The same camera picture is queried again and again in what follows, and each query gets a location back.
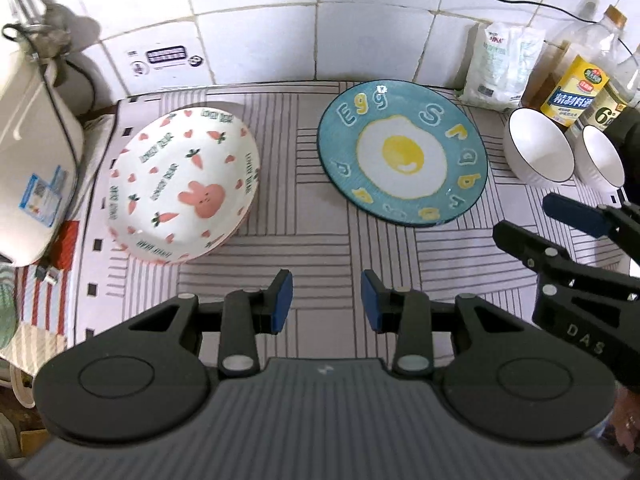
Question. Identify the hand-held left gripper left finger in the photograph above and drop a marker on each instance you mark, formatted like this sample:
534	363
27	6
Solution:
281	305

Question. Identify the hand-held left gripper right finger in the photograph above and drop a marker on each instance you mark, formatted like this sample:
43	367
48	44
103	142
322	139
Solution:
372	302

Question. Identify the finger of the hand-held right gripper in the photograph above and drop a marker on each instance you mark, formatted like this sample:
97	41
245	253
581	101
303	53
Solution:
575	215
530	247

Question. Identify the white ribbed bowl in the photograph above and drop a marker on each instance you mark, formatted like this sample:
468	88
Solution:
537	152
602	160

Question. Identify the pink rimmed white plate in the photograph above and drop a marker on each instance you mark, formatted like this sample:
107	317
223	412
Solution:
236	234

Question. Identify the blue fried egg plate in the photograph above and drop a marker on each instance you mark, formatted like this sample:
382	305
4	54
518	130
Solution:
400	155

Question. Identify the white bunny carrot plate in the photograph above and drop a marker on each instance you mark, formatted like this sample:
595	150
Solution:
185	185

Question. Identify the person's right hand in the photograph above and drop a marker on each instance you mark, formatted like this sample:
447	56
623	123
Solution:
629	422

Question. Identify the clear plastic oil bottle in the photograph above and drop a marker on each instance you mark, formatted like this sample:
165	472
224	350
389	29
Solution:
609	114

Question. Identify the yellow label cooking bottle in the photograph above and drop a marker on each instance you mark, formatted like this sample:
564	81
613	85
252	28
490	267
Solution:
575	92

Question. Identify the striped grey tablecloth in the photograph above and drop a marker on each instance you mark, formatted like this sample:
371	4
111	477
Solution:
300	160

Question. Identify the white powder bag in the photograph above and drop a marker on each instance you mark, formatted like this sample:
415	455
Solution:
500	67

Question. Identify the red striped cloth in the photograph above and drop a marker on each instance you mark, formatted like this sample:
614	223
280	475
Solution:
47	305

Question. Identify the white kitchen appliance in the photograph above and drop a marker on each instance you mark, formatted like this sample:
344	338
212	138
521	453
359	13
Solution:
30	140

